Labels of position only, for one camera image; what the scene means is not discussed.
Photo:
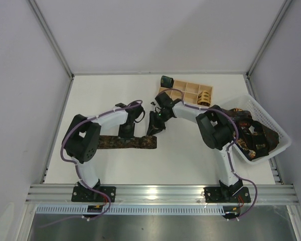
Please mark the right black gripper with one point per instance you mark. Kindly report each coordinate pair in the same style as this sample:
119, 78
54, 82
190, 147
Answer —
155, 123

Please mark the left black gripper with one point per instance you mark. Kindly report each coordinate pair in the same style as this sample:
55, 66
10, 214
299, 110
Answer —
127, 137

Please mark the dark key-patterned tie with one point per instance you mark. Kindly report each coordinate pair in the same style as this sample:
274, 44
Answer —
115, 142

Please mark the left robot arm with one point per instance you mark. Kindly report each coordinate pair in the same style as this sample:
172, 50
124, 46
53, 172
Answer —
113, 129

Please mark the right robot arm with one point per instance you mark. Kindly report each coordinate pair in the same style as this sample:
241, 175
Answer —
217, 130

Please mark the pile of dark ties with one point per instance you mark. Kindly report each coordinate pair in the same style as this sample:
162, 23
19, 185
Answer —
255, 139

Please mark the rolled dark green tie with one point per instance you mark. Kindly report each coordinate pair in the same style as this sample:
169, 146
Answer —
167, 82

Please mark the wooden compartment box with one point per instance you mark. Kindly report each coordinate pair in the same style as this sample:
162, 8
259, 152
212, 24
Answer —
187, 91

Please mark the rolled gold patterned tie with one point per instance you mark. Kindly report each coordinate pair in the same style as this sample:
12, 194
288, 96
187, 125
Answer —
204, 98

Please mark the white plastic basket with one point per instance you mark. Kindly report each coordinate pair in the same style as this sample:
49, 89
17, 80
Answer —
247, 102

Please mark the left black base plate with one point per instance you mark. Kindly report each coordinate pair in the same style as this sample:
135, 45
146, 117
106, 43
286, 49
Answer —
81, 194

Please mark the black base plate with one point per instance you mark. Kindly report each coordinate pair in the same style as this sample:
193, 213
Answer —
216, 194
81, 194

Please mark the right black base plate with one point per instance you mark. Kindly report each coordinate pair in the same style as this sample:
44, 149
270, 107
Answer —
216, 194

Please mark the white slotted cable duct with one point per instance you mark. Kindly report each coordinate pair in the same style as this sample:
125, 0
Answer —
136, 210

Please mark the aluminium mounting rail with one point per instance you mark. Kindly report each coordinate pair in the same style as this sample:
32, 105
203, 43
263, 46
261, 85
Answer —
162, 194

